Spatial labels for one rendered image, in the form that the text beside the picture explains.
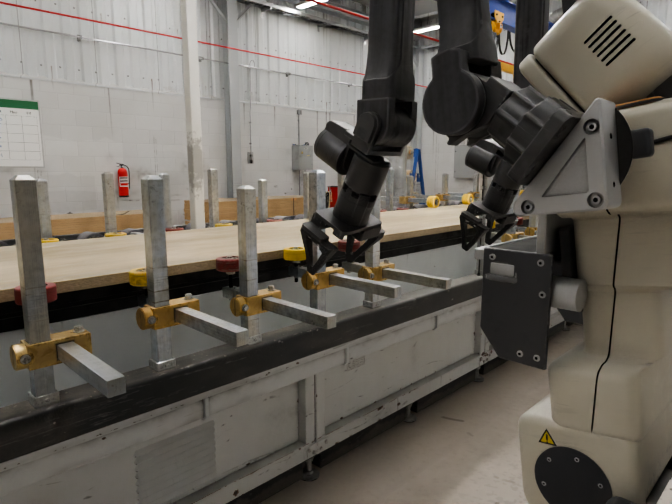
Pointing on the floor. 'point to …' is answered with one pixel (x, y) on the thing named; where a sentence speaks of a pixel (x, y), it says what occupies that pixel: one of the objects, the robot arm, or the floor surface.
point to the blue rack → (419, 169)
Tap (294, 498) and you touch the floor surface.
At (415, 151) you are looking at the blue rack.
